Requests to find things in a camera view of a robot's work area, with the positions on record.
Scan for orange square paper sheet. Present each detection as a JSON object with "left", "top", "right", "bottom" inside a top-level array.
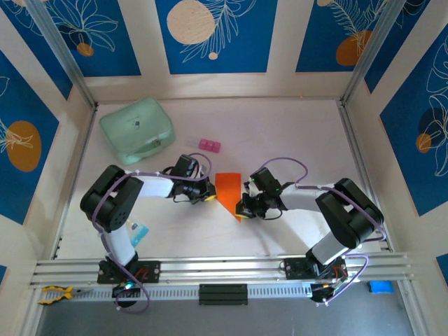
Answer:
[{"left": 214, "top": 172, "right": 244, "bottom": 224}]

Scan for aluminium side rail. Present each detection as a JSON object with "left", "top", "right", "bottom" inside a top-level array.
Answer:
[
  {"left": 337, "top": 101, "right": 393, "bottom": 251},
  {"left": 52, "top": 104, "right": 99, "bottom": 260}
]

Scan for black ribbed bracket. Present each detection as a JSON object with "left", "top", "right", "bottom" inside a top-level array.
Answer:
[{"left": 198, "top": 283, "right": 249, "bottom": 306}]

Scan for aluminium frame post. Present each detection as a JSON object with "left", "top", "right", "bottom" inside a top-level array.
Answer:
[
  {"left": 341, "top": 0, "right": 430, "bottom": 106},
  {"left": 26, "top": 0, "right": 99, "bottom": 109}
]

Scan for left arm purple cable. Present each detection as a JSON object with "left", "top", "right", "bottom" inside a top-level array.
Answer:
[{"left": 91, "top": 153, "right": 214, "bottom": 314}]

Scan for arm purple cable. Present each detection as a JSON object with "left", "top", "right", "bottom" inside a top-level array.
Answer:
[
  {"left": 258, "top": 157, "right": 388, "bottom": 305},
  {"left": 91, "top": 153, "right": 214, "bottom": 314}
]

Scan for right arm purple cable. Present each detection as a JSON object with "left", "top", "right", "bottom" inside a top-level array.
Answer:
[{"left": 258, "top": 157, "right": 388, "bottom": 305}]

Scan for slotted grey cable duct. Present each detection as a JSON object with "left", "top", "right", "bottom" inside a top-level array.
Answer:
[{"left": 37, "top": 282, "right": 316, "bottom": 305}]

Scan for light blue wipes packet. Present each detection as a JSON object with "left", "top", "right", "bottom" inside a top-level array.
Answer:
[{"left": 126, "top": 218, "right": 150, "bottom": 248}]

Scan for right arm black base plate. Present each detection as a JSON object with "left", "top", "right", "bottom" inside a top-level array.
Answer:
[{"left": 283, "top": 258, "right": 349, "bottom": 281}]

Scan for pink and clear pill box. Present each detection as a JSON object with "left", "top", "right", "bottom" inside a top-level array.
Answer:
[{"left": 186, "top": 138, "right": 222, "bottom": 154}]

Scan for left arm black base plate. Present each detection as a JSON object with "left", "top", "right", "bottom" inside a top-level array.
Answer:
[{"left": 97, "top": 260, "right": 161, "bottom": 284}]

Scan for yellow handled pliers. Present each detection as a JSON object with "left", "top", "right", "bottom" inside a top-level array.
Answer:
[{"left": 38, "top": 286, "right": 94, "bottom": 305}]

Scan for mint green zip case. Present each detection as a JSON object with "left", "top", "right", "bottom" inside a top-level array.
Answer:
[{"left": 99, "top": 97, "right": 176, "bottom": 166}]

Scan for blue sponge block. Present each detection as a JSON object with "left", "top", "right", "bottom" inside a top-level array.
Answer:
[{"left": 367, "top": 280, "right": 395, "bottom": 295}]

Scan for aluminium mounting rail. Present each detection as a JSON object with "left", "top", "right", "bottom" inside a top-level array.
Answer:
[{"left": 30, "top": 252, "right": 414, "bottom": 286}]

